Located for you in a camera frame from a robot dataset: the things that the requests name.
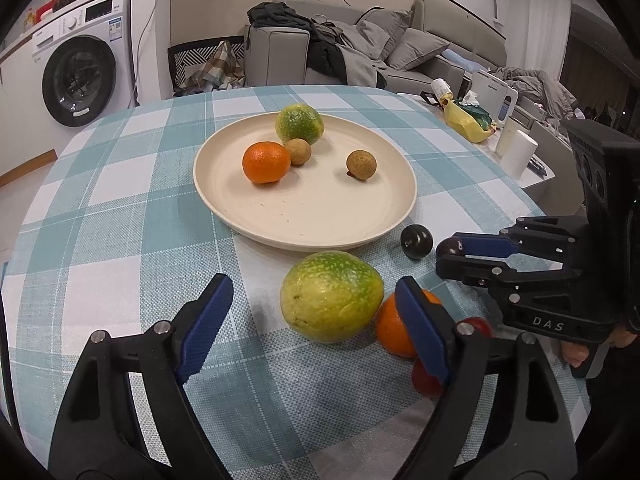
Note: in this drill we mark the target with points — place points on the red box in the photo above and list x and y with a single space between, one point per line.
46 6

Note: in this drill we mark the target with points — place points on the black patterned chair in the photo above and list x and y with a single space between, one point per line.
187 60

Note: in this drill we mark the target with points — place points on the remote control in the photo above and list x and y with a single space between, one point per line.
537 166

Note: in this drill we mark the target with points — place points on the yellow bag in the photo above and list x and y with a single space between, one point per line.
465 122

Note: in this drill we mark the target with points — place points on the white kettle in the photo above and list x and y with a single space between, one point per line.
487 92

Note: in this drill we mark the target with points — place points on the red tomato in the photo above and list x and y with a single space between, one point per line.
425 380

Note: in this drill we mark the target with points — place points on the white kitchen cabinet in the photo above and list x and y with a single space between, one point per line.
20 110

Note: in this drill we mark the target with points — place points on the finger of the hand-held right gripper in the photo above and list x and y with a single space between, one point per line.
470 270
485 246

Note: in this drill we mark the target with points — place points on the cream round plate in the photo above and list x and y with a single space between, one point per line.
310 200

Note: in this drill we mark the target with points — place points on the grey blanket pile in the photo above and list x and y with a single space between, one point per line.
545 90

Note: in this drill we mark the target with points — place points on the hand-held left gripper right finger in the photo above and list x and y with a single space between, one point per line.
425 330

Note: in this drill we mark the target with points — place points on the orange mandarin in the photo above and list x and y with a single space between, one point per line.
392 325
266 162

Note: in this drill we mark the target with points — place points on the grey sofa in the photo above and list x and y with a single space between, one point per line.
272 57

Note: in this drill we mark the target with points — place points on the dark jacket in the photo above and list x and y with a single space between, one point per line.
325 55

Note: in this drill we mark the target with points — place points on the person's right hand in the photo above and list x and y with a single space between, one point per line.
574 354

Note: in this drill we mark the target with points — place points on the light grey cushion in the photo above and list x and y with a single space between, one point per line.
417 50

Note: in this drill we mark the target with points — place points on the white washing machine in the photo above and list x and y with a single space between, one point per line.
80 75

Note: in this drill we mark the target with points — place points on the dark grey cushion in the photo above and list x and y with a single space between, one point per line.
382 30

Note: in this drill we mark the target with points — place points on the yellow green guava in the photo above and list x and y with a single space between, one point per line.
330 295

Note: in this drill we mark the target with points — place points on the green mandarin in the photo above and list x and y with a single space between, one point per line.
299 124

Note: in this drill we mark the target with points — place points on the dark plum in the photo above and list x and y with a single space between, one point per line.
416 241
447 247

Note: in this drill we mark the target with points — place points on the plaid cloth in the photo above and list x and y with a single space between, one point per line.
217 70

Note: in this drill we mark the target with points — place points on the white tissue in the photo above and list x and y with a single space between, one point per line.
468 98

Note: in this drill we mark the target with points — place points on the brown longan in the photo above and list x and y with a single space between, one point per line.
298 152
361 164

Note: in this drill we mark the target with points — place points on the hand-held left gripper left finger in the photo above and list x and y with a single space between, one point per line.
205 330

